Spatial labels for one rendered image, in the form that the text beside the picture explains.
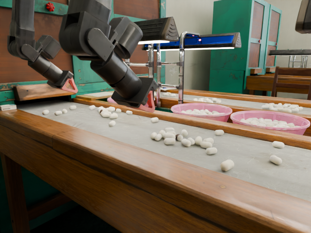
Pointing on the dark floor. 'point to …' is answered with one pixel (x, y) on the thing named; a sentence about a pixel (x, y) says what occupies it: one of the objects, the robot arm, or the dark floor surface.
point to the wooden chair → (291, 75)
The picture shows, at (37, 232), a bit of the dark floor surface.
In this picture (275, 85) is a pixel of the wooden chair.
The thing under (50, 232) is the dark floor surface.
